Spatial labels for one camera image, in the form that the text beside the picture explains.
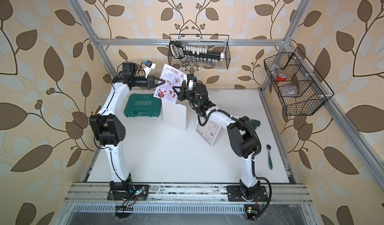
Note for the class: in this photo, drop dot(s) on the black wire basket wall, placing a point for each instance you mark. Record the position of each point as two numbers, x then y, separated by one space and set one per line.
305 90
216 42

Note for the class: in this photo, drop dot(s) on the black wire basket right wall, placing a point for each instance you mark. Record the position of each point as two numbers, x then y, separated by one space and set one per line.
305 90

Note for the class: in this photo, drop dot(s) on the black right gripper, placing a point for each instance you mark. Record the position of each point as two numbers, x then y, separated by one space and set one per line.
182 94

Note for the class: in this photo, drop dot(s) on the red object in basket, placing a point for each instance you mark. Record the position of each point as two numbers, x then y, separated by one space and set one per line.
281 77

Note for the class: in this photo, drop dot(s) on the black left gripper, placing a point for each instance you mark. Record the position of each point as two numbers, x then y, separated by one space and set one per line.
150 82

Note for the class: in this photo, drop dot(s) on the pink special menu sheet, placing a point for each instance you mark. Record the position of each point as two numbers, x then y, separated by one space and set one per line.
173 78

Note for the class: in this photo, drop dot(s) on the black tool in basket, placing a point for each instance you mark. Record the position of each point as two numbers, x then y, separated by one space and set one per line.
181 51

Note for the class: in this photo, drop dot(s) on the green handled tool on table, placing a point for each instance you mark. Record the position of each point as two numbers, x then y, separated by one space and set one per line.
270 162

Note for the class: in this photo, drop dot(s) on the black wire basket back wall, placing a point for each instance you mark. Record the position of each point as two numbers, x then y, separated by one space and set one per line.
216 42

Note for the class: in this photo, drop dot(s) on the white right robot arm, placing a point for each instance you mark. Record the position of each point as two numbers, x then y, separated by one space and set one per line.
243 138

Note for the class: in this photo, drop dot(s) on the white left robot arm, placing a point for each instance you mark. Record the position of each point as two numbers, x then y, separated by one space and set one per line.
110 132

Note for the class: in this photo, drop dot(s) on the green T-shaped tool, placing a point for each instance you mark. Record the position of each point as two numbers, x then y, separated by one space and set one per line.
255 123

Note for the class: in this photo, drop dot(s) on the green plastic tool case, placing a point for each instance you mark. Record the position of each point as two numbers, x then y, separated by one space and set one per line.
143 105

